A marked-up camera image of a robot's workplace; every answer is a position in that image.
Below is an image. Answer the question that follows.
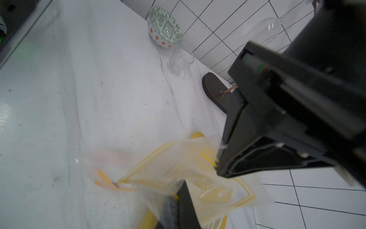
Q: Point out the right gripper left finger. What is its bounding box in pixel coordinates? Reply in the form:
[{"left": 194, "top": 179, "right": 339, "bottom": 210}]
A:
[{"left": 155, "top": 194, "right": 179, "bottom": 229}]

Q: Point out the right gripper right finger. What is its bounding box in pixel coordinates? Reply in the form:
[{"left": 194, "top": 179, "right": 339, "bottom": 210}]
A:
[{"left": 177, "top": 181, "right": 201, "bottom": 229}]

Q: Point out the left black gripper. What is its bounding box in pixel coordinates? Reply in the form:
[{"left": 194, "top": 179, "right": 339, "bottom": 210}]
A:
[{"left": 216, "top": 42, "right": 366, "bottom": 185}]

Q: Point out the clear resealable zip bag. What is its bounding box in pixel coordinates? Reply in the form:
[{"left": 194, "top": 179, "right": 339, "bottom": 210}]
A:
[{"left": 81, "top": 132, "right": 273, "bottom": 229}]

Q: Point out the yellow plastic tray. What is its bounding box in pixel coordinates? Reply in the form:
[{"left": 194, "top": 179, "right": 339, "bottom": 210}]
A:
[{"left": 138, "top": 131, "right": 229, "bottom": 229}]

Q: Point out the black round rack base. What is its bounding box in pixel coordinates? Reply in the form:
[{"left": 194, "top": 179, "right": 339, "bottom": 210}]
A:
[{"left": 202, "top": 72, "right": 237, "bottom": 114}]

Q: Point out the clear drinking glass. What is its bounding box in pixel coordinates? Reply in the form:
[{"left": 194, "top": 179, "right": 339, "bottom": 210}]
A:
[{"left": 167, "top": 44, "right": 194, "bottom": 74}]

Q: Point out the green patterned ceramic bowl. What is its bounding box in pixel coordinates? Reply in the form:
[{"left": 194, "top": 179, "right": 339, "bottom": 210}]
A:
[{"left": 147, "top": 6, "right": 183, "bottom": 48}]

